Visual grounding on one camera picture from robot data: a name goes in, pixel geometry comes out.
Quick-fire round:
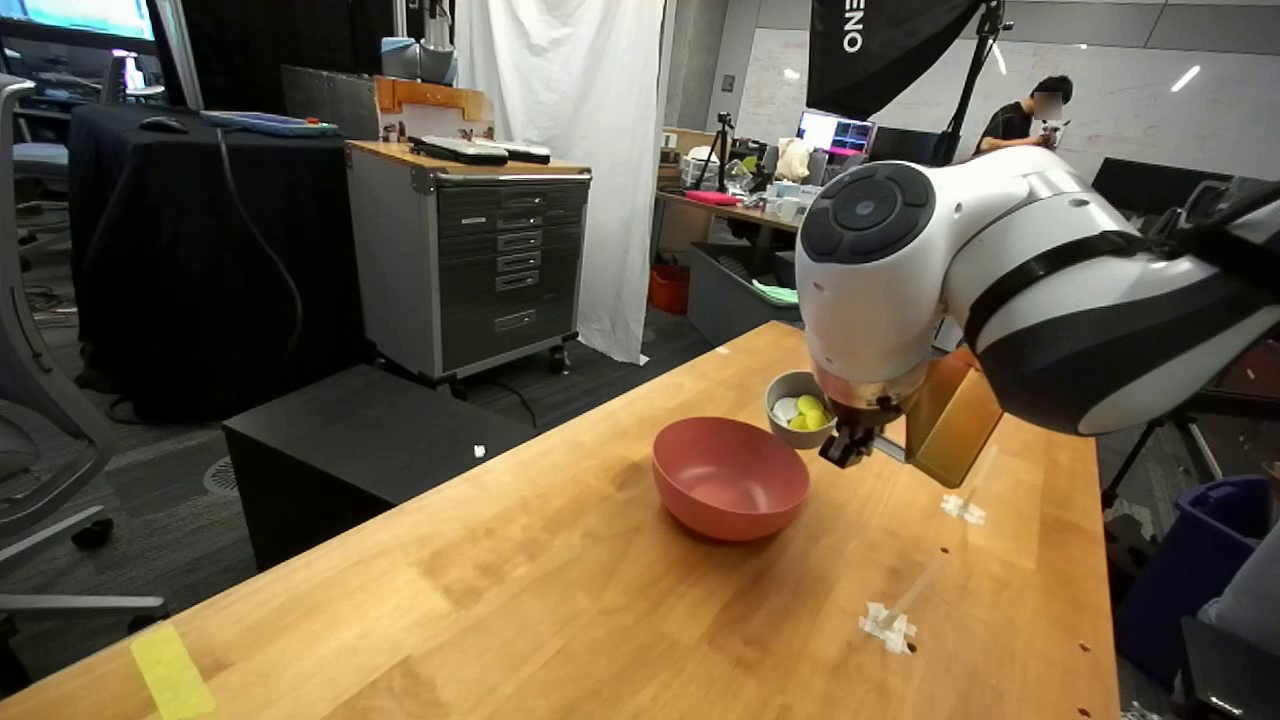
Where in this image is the blue bin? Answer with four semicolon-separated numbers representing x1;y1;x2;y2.
1116;476;1280;686

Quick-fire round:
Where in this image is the yellow tape piece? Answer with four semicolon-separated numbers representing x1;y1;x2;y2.
128;626;218;720

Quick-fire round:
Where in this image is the person in black shirt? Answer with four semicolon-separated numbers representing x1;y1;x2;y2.
971;71;1078;157

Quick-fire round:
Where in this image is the blue flat pad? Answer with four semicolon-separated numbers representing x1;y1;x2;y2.
195;108;343;142

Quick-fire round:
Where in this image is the peach plastic bowl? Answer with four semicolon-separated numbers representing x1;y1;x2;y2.
650;412;811;543

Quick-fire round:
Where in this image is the black light stand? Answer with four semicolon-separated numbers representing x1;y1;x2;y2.
927;0;1013;153

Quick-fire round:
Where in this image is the black draped table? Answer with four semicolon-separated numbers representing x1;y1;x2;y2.
69;102;376;433

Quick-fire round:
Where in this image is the white tape cross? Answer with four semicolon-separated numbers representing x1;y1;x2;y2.
857;601;921;662

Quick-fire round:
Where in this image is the small colourful monitor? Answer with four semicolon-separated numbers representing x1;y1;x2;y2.
796;108;881;167

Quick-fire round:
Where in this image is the black keyboard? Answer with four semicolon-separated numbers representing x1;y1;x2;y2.
403;132;511;167

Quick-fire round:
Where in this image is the bright computer monitor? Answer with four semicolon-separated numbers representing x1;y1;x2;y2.
0;0;167;52

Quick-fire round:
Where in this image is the open brown cardboard box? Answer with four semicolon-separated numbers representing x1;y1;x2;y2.
371;71;498;145

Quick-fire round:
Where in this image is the black softbox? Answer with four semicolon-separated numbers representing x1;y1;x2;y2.
803;0;989;125

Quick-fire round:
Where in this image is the red box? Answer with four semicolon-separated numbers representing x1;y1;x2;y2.
650;257;694;319

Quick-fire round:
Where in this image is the white curtain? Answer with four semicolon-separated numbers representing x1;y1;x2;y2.
454;0;667;370

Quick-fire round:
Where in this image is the cluttered wooden desk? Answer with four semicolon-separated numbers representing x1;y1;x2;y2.
671;188;808;305

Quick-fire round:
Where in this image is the grey metal tool cabinet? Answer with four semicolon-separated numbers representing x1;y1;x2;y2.
343;138;596;390

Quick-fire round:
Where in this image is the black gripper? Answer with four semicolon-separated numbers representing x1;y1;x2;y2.
818;398;911;472

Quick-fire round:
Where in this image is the grey office chair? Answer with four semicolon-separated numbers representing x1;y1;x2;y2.
0;71;174;616

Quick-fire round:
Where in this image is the black low box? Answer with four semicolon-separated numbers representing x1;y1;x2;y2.
220;361;536;572

